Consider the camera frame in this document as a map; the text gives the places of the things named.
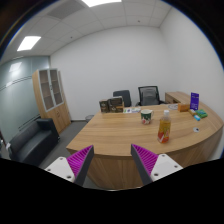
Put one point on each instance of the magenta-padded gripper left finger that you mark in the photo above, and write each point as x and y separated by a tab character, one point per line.
62	166

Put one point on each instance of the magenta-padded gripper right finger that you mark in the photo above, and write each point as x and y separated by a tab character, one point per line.
163	165

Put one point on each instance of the yellow drink bottle white cap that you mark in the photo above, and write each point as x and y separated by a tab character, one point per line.
164	128

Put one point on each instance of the black leather sofa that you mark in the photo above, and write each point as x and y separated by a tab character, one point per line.
31	141

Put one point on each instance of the white disc with dark dot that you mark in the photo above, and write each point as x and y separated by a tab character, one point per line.
196	129

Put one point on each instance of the dark green printed mug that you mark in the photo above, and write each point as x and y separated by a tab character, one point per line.
146	117

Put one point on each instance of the grey waste bin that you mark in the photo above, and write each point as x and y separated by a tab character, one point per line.
89	118

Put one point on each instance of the small blue packet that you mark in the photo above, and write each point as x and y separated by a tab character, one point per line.
197	117

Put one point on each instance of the orange cardboard box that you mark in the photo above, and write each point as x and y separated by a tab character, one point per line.
183	107

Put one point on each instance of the colourful printed leaflet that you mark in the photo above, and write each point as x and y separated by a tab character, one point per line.
132	110

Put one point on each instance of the green packet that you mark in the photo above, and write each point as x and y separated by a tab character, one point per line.
201	113

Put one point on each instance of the wooden glass-door shelf cabinet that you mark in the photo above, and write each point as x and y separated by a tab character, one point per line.
50	100

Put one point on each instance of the wooden side desk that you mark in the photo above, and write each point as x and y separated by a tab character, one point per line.
176	96

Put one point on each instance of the black mesh office chair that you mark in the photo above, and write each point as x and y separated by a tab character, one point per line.
149	96

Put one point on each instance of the purple standing card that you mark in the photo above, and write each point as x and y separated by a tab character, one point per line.
194	100

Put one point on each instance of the small dark printed box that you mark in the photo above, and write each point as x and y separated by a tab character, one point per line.
104	106

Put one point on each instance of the large dark printed box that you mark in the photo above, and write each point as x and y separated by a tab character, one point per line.
116	104

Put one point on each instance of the dark padded office chair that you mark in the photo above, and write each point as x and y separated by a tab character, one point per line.
122	96

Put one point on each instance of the rectangular ceiling light panel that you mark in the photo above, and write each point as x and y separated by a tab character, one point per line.
100	2
29	43

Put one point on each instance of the ceiling air vent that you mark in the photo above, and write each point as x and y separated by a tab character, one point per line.
66	9

